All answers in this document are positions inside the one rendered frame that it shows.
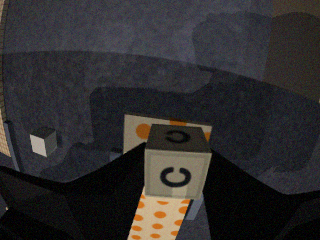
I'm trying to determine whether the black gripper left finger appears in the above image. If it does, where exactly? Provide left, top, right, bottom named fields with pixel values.
left=0, top=143, right=145, bottom=240

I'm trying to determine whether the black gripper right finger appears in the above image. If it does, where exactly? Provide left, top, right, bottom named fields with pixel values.
left=203, top=148, right=320, bottom=240

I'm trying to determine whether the beige cube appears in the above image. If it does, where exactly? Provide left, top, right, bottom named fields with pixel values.
left=144, top=124, right=212, bottom=200

